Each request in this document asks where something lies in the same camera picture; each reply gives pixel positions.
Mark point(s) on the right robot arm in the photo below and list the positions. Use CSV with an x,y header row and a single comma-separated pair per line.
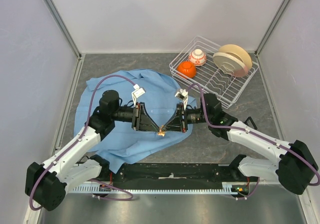
x,y
292,164

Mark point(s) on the aluminium frame post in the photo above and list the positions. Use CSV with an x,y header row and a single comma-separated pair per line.
x,y
275,20
62,26

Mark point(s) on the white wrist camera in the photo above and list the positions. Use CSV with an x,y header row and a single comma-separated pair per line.
x,y
138,92
182,95

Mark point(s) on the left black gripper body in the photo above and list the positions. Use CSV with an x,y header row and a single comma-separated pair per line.
x,y
135,119

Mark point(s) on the white wire dish rack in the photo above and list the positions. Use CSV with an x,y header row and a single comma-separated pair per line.
x,y
227,88

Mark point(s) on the tan plate rear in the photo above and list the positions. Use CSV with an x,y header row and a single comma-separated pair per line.
x,y
237,52

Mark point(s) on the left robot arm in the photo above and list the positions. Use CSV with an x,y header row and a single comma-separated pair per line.
x,y
48,183

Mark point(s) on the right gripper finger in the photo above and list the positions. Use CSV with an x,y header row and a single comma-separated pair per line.
x,y
173,120
173,128

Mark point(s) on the right aluminium frame post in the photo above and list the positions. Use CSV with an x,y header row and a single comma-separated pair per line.
x,y
275,20

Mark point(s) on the left aluminium frame post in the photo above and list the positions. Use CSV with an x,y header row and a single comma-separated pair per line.
x,y
62,26

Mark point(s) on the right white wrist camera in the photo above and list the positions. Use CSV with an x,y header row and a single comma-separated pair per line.
x,y
182,95

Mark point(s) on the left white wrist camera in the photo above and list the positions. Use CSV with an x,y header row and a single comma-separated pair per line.
x,y
138,92

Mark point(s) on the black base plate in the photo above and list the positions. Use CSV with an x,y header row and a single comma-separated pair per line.
x,y
173,175

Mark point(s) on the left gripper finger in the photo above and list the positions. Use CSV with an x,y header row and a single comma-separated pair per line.
x,y
146,119
147,127

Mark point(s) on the small black frame stand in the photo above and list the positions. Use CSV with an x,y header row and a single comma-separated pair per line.
x,y
249,121

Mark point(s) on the beige plate front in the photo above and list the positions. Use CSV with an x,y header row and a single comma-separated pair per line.
x,y
230,64

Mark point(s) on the white red patterned bowl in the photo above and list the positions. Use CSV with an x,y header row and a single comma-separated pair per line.
x,y
197,57

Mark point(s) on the light blue button shirt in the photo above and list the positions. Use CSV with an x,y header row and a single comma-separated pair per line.
x,y
123,144

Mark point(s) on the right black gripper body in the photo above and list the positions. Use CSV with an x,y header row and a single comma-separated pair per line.
x,y
183,113

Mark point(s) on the red gold leaf brooch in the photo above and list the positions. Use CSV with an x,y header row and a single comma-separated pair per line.
x,y
161,131

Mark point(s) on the orange bowl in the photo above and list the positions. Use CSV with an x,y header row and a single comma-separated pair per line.
x,y
186,69

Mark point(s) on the slotted cable duct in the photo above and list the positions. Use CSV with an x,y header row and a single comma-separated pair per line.
x,y
224,189

